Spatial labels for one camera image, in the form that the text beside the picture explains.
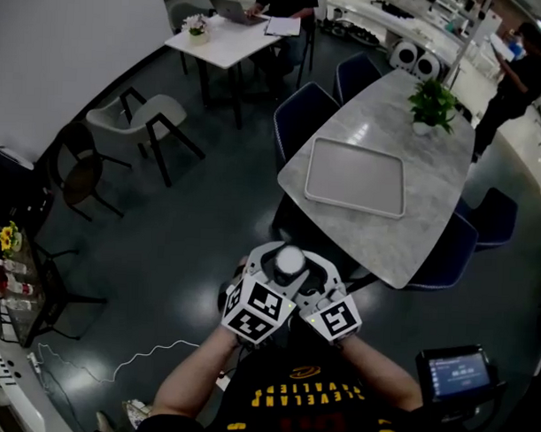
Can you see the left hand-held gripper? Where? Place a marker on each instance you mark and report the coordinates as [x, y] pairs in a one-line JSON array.
[[258, 307]]

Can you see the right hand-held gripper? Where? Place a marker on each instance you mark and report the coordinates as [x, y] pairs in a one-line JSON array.
[[333, 319]]

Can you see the small white-capped bottle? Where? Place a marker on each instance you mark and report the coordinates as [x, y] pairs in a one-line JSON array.
[[289, 260]]

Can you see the grey rectangular tray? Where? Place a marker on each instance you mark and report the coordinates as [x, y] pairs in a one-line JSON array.
[[356, 178]]

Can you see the person's right forearm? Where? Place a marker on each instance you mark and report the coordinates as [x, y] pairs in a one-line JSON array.
[[380, 374]]

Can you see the person's left forearm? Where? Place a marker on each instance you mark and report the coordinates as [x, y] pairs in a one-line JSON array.
[[189, 376]]

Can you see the person's left hand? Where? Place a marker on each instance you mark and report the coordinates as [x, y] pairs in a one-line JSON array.
[[242, 265]]

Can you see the dark blue upholstered chair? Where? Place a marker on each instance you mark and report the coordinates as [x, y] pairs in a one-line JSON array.
[[357, 76], [305, 119], [492, 218], [446, 252]]

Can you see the person's dark printed shirt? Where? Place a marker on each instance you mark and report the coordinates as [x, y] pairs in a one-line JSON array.
[[299, 415]]

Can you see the black handheld screen device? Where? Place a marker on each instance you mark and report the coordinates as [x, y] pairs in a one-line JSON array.
[[457, 374]]

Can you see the grey chair with black legs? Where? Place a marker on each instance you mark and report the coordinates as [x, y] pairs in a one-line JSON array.
[[163, 114]]

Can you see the green potted plant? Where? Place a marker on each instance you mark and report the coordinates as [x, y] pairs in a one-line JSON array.
[[431, 103]]

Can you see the dark round-back chair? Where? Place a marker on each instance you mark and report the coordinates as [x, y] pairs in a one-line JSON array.
[[81, 173]]

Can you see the white square table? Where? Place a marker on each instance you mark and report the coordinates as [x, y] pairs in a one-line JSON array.
[[232, 45]]

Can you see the white capsule pet carrier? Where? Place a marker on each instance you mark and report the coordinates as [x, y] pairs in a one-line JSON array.
[[428, 66], [404, 55]]

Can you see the black equipment pile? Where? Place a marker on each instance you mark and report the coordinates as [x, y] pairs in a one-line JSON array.
[[356, 34]]

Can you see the white paper clipboard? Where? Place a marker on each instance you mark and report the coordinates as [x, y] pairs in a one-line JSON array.
[[281, 26]]

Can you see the clear plastic water bottle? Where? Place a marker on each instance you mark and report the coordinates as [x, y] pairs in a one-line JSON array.
[[12, 266], [16, 304], [21, 288]]

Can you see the white power strip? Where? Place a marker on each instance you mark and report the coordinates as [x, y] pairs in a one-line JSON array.
[[34, 362]]

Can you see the dark glass side table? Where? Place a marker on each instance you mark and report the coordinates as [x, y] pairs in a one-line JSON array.
[[23, 326]]

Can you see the small potted pale flowers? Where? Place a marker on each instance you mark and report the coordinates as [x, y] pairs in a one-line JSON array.
[[196, 24]]

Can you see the grey laptop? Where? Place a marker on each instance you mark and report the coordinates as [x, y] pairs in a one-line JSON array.
[[233, 10]]

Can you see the white shelving unit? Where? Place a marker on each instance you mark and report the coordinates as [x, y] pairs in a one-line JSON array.
[[432, 32]]

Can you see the yellow sunflower bunch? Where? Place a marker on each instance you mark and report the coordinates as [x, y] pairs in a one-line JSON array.
[[7, 237]]

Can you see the black equipment case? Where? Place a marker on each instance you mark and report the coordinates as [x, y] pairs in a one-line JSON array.
[[14, 188]]

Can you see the grey shell chair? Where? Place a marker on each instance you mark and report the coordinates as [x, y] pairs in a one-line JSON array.
[[184, 13]]

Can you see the white cabinet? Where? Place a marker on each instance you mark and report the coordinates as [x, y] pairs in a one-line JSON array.
[[16, 401]]

